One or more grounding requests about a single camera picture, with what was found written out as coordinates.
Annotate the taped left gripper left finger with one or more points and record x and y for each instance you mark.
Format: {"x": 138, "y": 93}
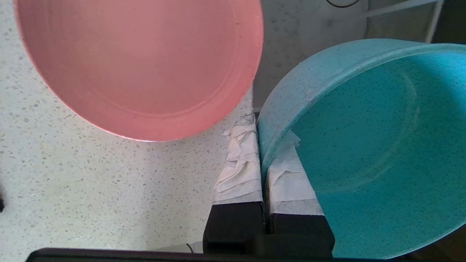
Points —
{"x": 240, "y": 174}

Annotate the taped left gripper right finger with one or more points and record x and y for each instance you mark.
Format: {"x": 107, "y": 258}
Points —
{"x": 291, "y": 189}

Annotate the teal bowl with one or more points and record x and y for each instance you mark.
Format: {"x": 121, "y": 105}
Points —
{"x": 382, "y": 153}

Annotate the pink plate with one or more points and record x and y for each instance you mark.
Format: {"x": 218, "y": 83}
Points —
{"x": 145, "y": 65}

